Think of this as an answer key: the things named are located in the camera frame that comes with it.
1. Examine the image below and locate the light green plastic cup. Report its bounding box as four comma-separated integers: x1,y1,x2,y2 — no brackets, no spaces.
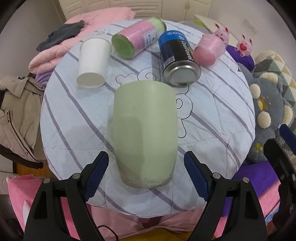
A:
112,80,179,188

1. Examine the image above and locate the grey plush toy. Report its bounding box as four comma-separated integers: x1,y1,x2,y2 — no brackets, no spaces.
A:
238,63,295,163

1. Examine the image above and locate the small pink plastic cup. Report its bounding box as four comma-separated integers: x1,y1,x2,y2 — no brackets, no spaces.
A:
193,34,226,67

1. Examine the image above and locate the pink bed sheet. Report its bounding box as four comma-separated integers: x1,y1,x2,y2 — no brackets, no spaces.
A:
6,175,280,240

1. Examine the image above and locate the white paper cup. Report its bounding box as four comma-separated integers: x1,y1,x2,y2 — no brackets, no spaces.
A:
76,37,113,88

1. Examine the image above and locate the grey green pillow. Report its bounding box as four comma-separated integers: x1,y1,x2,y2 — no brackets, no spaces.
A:
180,21,209,33

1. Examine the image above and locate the blue black metal can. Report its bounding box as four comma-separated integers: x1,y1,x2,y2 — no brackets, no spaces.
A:
159,30,202,87

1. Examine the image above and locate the pink pig plush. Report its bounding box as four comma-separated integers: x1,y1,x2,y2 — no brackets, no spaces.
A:
235,34,253,57
213,23,229,47

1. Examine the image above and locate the pink green cylindrical canister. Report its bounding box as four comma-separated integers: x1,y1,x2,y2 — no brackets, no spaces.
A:
111,17,167,59

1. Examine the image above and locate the cream white wardrobe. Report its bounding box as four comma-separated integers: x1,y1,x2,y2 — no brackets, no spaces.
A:
58,0,212,22

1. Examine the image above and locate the beige jacket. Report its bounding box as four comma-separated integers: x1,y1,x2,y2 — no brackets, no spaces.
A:
1,76,47,169

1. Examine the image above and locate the triangle pattern cushion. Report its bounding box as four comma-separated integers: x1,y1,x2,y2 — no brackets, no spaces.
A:
252,50,295,109

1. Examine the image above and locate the right pink pig plush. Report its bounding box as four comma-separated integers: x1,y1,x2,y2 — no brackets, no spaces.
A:
235,34,253,57

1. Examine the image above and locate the dark grey garment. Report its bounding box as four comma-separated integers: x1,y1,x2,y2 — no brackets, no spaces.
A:
36,20,85,52

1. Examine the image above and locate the left pink pig plush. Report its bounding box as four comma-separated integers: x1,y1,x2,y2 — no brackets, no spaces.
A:
213,23,229,47

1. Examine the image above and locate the folded pink blanket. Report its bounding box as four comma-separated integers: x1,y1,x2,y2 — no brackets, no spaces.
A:
29,7,135,74

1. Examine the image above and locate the white bedside table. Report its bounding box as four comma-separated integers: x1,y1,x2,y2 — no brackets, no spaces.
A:
194,14,223,33

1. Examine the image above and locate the purple blanket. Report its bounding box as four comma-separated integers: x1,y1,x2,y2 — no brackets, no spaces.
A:
222,44,282,209

